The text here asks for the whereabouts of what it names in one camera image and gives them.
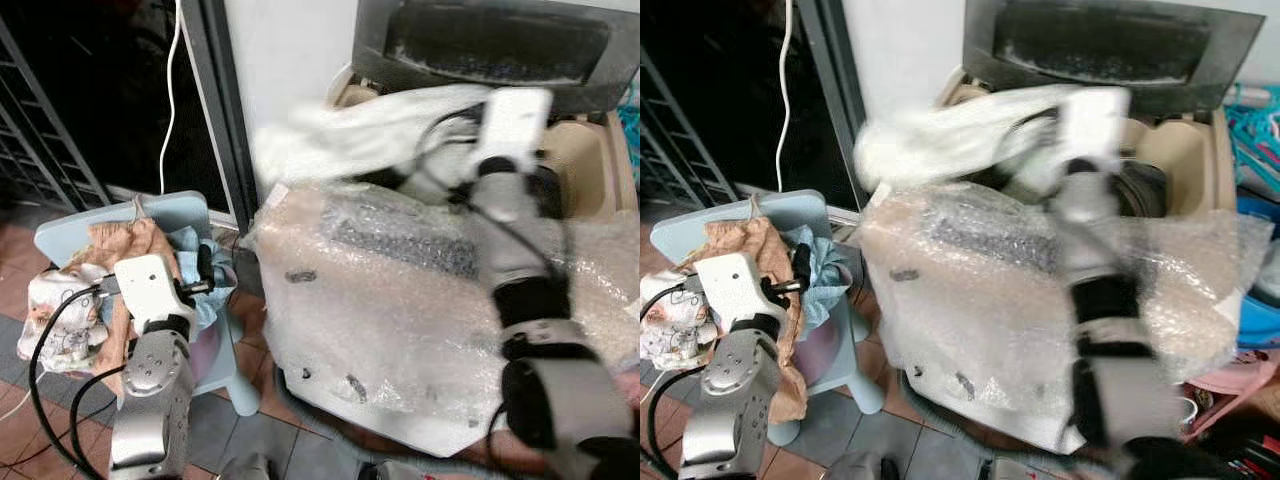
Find white cloth garment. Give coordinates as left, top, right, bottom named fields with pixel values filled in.
left=853, top=84, right=1076, bottom=193
left=252, top=84, right=493, bottom=189

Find bubble-wrapped washing machine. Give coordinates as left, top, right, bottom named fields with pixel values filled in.
left=858, top=62, right=1273, bottom=456
left=243, top=62, right=641, bottom=459

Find teal clothes hangers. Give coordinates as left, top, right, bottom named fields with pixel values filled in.
left=1222, top=84, right=1280, bottom=203
left=618, top=78, right=641, bottom=183

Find dark washing machine lid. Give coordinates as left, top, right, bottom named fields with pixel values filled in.
left=963, top=0, right=1267, bottom=114
left=353, top=0, right=641, bottom=114

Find light blue garment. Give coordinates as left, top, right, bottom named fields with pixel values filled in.
left=780, top=224, right=853, bottom=333
left=168, top=224, right=238, bottom=333

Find light blue plastic chair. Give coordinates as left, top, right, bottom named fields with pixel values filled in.
left=34, top=190, right=263, bottom=418
left=650, top=189, right=888, bottom=448

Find brown garment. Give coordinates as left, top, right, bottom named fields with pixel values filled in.
left=690, top=216, right=809, bottom=425
left=88, top=218, right=183, bottom=393

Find white patterned garment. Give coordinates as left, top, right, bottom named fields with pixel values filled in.
left=640, top=268, right=719, bottom=373
left=18, top=264, right=109, bottom=375

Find grey metal grille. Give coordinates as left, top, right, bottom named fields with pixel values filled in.
left=0, top=18, right=113, bottom=213
left=640, top=48, right=743, bottom=213

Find grey left robot foot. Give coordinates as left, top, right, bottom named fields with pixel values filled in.
left=828, top=451, right=903, bottom=480
left=218, top=453, right=283, bottom=480

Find grey robot foot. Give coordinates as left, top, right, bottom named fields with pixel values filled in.
left=358, top=459, right=433, bottom=480
left=828, top=451, right=903, bottom=480
left=218, top=453, right=283, bottom=480
left=983, top=459, right=1043, bottom=480

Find grey right robot foot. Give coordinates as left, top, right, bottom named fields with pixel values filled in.
left=983, top=459, right=1043, bottom=480
left=358, top=459, right=433, bottom=480

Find pink plastic item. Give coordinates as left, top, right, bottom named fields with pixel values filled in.
left=1183, top=348, right=1280, bottom=435

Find blue plastic basin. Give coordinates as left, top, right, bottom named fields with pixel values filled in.
left=1232, top=194, right=1280, bottom=349

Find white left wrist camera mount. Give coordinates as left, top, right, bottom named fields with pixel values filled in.
left=113, top=254, right=198, bottom=323
left=694, top=252, right=788, bottom=323

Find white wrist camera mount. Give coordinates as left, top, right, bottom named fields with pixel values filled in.
left=478, top=87, right=554, bottom=167
left=113, top=254, right=198, bottom=323
left=694, top=252, right=788, bottom=323
left=1058, top=87, right=1133, bottom=167

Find dark door frame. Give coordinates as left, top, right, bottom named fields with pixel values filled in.
left=178, top=0, right=263, bottom=233
left=794, top=0, right=873, bottom=227

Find white hanging cable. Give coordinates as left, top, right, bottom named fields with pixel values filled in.
left=776, top=0, right=797, bottom=197
left=158, top=0, right=185, bottom=197

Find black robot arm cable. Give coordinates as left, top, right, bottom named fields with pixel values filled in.
left=28, top=284, right=133, bottom=475
left=640, top=280, right=709, bottom=480

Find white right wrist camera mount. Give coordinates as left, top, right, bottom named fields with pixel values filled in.
left=1058, top=87, right=1133, bottom=167
left=478, top=87, right=554, bottom=167

